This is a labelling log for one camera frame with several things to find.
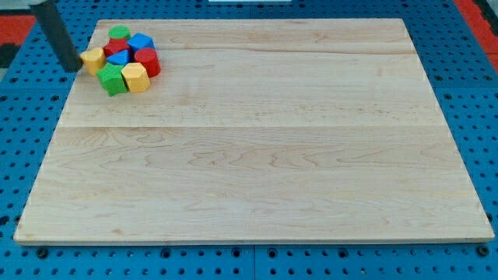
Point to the blue cube block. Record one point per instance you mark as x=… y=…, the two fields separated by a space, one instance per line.
x=139 y=41

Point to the light wooden board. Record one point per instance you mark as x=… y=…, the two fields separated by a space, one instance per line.
x=262 y=131

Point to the red cylinder block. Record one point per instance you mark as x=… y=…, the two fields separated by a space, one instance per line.
x=148 y=57

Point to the yellow hexagon block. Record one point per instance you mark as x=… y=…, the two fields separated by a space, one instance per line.
x=136 y=77

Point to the blue triangle block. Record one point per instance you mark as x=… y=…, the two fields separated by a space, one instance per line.
x=119 y=58

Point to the green star block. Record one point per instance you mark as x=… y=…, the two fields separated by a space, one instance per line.
x=111 y=79

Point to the red star block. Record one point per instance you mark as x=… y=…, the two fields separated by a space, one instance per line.
x=116 y=45

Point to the green cylinder block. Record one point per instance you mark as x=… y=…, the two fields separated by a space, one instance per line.
x=119 y=32

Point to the yellow pentagon block left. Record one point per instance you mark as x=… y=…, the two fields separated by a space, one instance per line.
x=94 y=60

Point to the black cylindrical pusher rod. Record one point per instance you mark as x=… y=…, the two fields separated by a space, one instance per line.
x=51 y=22

